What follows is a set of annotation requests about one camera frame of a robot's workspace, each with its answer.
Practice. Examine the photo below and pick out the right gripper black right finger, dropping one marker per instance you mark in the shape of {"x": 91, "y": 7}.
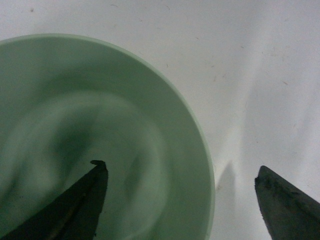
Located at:
{"x": 288, "y": 212}

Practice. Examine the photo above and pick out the green bowl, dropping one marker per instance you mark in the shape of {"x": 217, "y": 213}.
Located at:
{"x": 66, "y": 100}

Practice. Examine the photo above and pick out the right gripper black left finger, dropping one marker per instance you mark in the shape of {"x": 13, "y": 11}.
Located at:
{"x": 73, "y": 215}

